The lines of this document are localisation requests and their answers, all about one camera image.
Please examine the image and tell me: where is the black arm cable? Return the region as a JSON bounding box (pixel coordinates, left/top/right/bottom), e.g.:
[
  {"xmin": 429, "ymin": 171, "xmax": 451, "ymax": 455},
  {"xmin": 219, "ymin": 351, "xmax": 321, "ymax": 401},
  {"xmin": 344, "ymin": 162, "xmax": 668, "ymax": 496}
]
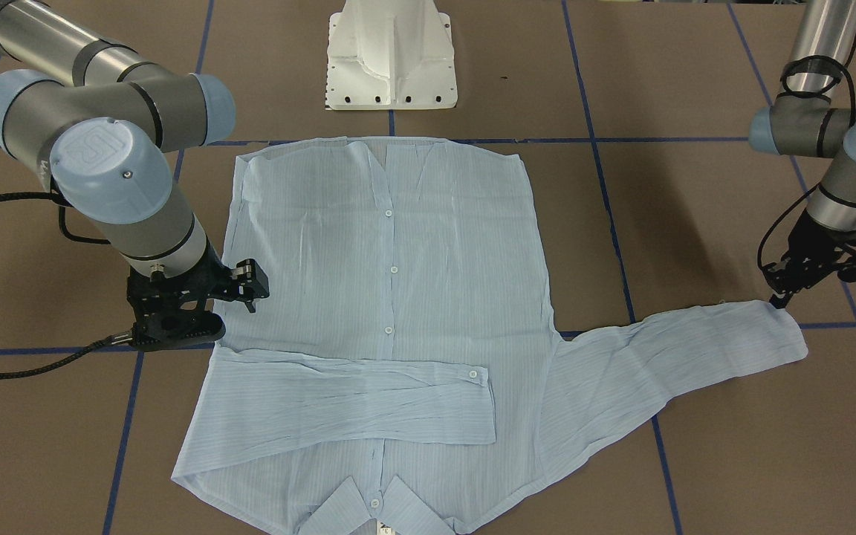
[
  {"xmin": 0, "ymin": 189, "xmax": 135, "ymax": 381},
  {"xmin": 757, "ymin": 56, "xmax": 856, "ymax": 272}
]

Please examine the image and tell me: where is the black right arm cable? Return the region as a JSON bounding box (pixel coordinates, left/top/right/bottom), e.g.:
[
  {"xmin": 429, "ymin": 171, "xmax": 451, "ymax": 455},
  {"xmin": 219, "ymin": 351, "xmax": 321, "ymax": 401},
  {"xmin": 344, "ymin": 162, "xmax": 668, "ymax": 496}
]
[{"xmin": 0, "ymin": 189, "xmax": 135, "ymax": 381}]

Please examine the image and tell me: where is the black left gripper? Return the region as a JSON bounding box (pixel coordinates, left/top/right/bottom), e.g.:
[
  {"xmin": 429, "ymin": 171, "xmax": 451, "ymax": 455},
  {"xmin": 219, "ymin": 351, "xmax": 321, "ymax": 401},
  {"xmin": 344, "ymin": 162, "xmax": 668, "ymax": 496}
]
[{"xmin": 764, "ymin": 211, "xmax": 856, "ymax": 309}]

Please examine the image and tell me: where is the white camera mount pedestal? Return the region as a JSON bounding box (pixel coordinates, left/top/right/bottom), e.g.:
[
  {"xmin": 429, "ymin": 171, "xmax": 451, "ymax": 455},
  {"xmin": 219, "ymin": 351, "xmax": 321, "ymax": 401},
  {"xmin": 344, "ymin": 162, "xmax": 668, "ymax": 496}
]
[{"xmin": 324, "ymin": 1, "xmax": 458, "ymax": 111}]

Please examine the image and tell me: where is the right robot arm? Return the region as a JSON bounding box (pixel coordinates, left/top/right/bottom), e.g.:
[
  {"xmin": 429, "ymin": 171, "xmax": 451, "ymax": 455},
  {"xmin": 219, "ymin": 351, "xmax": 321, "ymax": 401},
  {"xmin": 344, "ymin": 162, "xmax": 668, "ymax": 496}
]
[{"xmin": 0, "ymin": 1, "xmax": 268, "ymax": 350}]

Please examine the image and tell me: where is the light blue button shirt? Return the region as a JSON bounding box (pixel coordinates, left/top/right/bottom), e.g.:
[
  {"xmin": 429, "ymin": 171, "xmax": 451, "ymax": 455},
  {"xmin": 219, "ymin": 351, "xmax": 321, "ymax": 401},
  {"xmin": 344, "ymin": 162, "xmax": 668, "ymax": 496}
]
[{"xmin": 171, "ymin": 137, "xmax": 808, "ymax": 534}]

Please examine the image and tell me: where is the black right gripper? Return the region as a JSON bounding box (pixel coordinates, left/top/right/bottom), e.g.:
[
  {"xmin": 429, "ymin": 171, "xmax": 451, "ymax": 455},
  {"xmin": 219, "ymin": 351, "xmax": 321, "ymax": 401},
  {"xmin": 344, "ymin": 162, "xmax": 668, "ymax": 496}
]
[{"xmin": 128, "ymin": 246, "xmax": 270, "ymax": 351}]

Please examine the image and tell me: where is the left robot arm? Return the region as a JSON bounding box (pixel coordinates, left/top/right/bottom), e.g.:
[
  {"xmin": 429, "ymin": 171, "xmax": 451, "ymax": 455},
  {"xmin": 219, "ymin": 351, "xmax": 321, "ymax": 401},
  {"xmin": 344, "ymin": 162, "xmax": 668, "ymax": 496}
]
[{"xmin": 748, "ymin": 1, "xmax": 856, "ymax": 309}]

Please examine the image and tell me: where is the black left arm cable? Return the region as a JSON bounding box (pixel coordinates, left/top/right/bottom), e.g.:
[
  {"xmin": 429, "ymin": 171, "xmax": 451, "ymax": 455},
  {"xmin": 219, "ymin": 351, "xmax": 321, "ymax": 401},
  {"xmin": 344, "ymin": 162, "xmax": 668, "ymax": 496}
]
[{"xmin": 757, "ymin": 56, "xmax": 856, "ymax": 272}]

